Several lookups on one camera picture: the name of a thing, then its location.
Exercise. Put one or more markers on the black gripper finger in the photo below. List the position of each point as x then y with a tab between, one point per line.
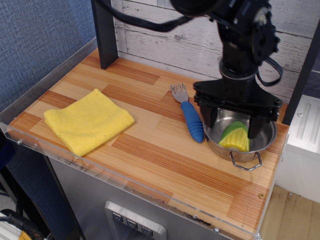
209	114
256	124

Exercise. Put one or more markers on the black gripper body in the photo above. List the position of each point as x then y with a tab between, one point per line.
242	96

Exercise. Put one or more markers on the yellow green toy corn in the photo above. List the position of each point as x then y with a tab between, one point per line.
235	137

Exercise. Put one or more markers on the stainless steel pot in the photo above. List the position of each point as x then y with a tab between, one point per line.
247	161

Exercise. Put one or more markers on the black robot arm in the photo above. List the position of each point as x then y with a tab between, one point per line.
248	39

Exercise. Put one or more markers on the white appliance at right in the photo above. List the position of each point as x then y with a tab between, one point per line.
299	168

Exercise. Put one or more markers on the clear acrylic table guard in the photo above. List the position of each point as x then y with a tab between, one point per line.
154	173

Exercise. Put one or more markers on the yellow folded cloth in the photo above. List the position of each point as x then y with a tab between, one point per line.
88	123

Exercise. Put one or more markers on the silver button control panel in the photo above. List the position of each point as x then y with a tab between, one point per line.
132	222

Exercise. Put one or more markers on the blue handled fork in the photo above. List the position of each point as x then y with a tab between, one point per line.
192	118

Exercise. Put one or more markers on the black right vertical post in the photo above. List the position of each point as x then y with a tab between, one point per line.
304	21

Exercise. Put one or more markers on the black vertical post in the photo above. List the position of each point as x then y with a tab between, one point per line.
105	34
304	21

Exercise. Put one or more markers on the black left vertical post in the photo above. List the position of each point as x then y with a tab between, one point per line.
105	34

